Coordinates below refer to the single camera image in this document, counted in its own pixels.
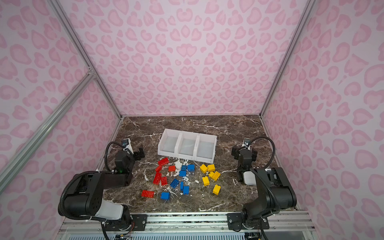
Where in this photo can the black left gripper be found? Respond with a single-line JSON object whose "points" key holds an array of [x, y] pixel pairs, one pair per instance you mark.
{"points": [[139, 153]]}

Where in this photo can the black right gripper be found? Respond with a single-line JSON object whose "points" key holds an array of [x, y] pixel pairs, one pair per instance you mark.
{"points": [[244, 153]]}

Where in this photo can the long red lego brick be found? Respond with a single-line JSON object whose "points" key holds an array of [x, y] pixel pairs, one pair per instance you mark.
{"points": [[163, 162]]}

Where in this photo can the red lego brick hollow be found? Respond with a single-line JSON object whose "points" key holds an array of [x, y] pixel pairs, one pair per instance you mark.
{"points": [[164, 181]]}

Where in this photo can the yellow lego brick front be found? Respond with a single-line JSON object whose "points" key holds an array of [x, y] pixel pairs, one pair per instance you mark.
{"points": [[216, 189]]}

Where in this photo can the blue lego brick diagonal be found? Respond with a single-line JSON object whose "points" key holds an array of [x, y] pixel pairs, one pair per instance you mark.
{"points": [[174, 183]]}

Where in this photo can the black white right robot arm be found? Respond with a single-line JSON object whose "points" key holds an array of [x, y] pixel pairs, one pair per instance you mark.
{"points": [[275, 193]]}

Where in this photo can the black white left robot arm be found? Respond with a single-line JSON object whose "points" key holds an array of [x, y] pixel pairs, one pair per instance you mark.
{"points": [[82, 197]]}

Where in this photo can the white right bin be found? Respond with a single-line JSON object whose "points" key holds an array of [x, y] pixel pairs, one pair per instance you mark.
{"points": [[205, 148]]}

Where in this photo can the white bin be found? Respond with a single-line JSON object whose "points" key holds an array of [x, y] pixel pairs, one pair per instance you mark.
{"points": [[205, 148], [186, 145], [169, 143]]}

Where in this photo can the yellow lego brick pair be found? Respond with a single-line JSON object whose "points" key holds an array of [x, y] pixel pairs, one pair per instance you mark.
{"points": [[214, 175]]}

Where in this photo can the white left bin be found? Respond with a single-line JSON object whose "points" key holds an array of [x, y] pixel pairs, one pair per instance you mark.
{"points": [[169, 143]]}

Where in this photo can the small red lego brick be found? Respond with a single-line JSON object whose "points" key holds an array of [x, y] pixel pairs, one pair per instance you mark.
{"points": [[172, 168]]}

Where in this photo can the red lego brick front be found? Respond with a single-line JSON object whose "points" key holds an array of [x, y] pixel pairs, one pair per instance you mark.
{"points": [[148, 194]]}

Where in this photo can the blue lego brick front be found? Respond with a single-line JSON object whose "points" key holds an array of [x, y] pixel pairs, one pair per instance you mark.
{"points": [[165, 196]]}

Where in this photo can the white middle bin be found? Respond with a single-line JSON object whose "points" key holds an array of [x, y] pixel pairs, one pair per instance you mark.
{"points": [[186, 145]]}

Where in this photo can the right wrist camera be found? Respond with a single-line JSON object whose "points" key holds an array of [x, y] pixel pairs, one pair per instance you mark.
{"points": [[246, 143]]}

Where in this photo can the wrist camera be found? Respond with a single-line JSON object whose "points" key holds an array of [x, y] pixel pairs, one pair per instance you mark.
{"points": [[246, 143], [126, 143]]}

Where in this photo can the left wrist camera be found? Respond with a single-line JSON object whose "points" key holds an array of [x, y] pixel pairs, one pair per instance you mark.
{"points": [[126, 143]]}

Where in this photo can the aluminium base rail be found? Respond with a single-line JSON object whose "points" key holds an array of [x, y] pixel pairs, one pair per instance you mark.
{"points": [[287, 225]]}

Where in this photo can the diagonal aluminium frame bar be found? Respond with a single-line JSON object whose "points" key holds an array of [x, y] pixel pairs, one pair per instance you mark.
{"points": [[19, 160]]}

